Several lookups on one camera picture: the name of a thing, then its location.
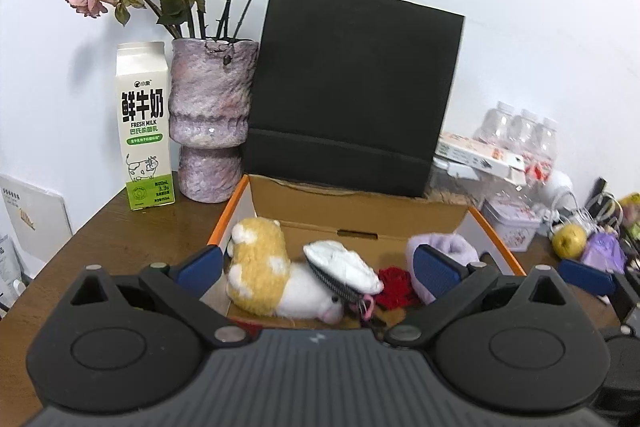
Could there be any purple fluffy headband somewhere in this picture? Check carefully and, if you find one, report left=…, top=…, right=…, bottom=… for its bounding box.
left=405, top=233, right=480, bottom=305

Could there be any red fabric rose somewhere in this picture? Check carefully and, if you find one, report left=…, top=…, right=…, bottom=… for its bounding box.
left=374, top=267, right=422, bottom=310

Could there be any yellow white plush toy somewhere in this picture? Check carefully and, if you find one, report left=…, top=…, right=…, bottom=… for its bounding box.
left=227, top=217, right=344, bottom=325

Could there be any white zipper pouch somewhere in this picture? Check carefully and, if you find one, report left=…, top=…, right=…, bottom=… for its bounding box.
left=303, top=239, right=384, bottom=306

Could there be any green apple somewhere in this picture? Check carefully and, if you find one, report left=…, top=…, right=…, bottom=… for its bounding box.
left=551, top=223, right=588, bottom=260

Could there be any purple tissue pack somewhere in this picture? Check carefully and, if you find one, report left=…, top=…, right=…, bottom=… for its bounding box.
left=580, top=232, right=627, bottom=274

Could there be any white tin box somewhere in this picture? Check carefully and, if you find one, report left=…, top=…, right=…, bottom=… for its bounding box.
left=480, top=197, right=541, bottom=253

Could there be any colourful snack packet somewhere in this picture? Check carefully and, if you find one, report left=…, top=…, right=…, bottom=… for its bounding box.
left=618, top=192, right=640, bottom=229

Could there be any red cardboard box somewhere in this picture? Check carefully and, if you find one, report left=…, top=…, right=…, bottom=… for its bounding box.
left=209, top=176, right=525, bottom=275

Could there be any flat white red box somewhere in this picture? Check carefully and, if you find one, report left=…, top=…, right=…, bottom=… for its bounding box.
left=435, top=132, right=526, bottom=185

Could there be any right water bottle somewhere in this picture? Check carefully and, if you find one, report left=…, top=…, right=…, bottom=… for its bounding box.
left=534, top=117, right=558, bottom=183

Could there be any water bottle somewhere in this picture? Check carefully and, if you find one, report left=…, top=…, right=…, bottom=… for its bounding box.
left=503, top=108, right=538, bottom=154
left=473, top=102, right=514, bottom=146
left=534, top=117, right=558, bottom=183

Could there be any middle water bottle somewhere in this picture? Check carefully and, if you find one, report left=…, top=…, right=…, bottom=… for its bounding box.
left=503, top=108, right=538, bottom=154

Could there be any left water bottle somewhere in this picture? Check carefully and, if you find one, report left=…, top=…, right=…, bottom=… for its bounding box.
left=473, top=102, right=514, bottom=146

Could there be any white board on floor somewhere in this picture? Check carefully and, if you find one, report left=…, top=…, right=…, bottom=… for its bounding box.
left=0, top=172, right=74, bottom=313

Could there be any purple textured vase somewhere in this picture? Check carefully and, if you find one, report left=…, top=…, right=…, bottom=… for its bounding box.
left=169, top=39, right=259, bottom=204

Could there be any black paper bag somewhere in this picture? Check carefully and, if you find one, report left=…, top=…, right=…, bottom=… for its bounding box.
left=243, top=0, right=464, bottom=197

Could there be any white green milk carton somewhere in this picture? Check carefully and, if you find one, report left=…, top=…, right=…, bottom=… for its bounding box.
left=115, top=41, right=175, bottom=210

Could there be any white charger with cable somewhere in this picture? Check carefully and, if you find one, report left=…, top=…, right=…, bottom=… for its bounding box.
left=539, top=170, right=624, bottom=239

